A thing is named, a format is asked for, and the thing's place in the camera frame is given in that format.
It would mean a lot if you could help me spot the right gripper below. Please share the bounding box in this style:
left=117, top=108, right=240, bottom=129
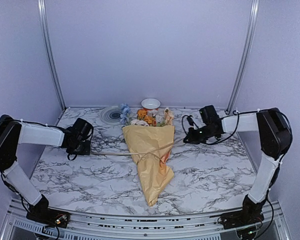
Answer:
left=183, top=125, right=217, bottom=145

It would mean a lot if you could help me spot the pink fake flower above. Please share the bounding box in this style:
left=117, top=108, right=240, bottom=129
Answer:
left=164, top=107, right=175, bottom=126
left=130, top=119, right=150, bottom=127

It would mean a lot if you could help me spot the orange wrapping paper sheet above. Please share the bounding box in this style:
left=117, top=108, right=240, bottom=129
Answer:
left=122, top=125, right=175, bottom=207

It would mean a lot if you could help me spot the beige raffia string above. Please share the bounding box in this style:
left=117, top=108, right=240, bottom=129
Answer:
left=96, top=138, right=188, bottom=166

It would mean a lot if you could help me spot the orange fake flower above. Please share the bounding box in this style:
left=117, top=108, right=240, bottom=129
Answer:
left=137, top=108, right=157, bottom=127

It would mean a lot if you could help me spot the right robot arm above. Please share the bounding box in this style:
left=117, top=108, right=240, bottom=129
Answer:
left=183, top=105, right=293, bottom=224

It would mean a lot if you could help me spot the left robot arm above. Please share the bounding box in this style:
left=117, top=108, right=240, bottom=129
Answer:
left=0, top=114, right=94, bottom=223

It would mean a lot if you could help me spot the grey glass plate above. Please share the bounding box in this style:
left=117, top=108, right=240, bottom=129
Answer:
left=100, top=104, right=127, bottom=126

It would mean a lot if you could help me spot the red and white bowl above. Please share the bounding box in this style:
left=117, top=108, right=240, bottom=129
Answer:
left=141, top=98, right=161, bottom=111

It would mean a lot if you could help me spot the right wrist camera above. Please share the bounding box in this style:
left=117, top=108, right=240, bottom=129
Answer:
left=186, top=115, right=199, bottom=129

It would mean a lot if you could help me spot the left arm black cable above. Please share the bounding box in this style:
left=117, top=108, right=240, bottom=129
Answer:
left=0, top=119, right=95, bottom=161

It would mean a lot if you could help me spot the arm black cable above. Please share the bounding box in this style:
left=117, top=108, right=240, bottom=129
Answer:
left=181, top=108, right=293, bottom=161
left=0, top=119, right=95, bottom=161

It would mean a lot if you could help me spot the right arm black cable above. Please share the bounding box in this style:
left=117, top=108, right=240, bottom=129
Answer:
left=181, top=108, right=293, bottom=161

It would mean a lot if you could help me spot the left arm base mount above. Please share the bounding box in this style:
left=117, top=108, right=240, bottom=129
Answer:
left=26, top=205, right=70, bottom=229

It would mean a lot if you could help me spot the right aluminium frame post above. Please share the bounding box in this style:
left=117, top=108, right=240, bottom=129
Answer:
left=226, top=0, right=260, bottom=113

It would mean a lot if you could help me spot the aluminium frame post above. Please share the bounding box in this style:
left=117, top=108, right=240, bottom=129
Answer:
left=226, top=0, right=260, bottom=113
left=37, top=0, right=66, bottom=111

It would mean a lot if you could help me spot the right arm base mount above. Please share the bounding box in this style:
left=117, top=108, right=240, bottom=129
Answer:
left=218, top=196, right=266, bottom=230

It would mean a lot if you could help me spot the left aluminium frame post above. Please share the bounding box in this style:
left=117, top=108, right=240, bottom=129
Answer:
left=37, top=0, right=66, bottom=111

